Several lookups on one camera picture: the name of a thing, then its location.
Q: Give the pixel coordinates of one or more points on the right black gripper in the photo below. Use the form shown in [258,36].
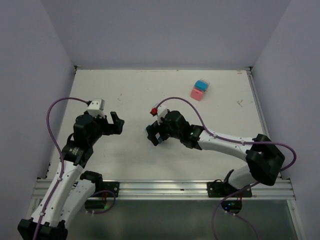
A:
[152,134]

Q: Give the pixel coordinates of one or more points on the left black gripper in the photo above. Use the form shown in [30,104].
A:
[111,128]

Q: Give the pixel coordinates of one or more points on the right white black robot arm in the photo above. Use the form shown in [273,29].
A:
[198,137]

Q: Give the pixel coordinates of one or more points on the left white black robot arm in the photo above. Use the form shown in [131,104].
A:
[72,186]

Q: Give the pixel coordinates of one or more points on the pink cube socket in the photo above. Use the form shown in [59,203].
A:
[196,94]

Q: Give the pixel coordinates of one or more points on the light blue charger plug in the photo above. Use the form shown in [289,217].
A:
[201,85]

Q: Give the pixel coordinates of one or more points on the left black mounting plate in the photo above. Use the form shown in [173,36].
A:
[112,186]

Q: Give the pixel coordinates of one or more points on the black mounting plate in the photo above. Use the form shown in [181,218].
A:
[112,186]
[219,189]

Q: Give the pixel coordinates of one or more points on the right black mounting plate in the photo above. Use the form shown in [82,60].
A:
[219,189]

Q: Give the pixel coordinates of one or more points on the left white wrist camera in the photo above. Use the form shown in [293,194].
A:
[96,108]

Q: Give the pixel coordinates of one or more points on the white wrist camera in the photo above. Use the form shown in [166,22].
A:
[96,108]
[159,111]

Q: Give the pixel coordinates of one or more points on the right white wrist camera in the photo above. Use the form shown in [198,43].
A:
[159,111]

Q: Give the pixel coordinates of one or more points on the aluminium front rail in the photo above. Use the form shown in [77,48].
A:
[193,190]

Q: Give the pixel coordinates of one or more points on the aluminium rail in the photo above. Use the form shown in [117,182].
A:
[193,190]
[260,110]

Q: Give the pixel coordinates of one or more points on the aluminium right side rail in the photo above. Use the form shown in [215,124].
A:
[260,110]

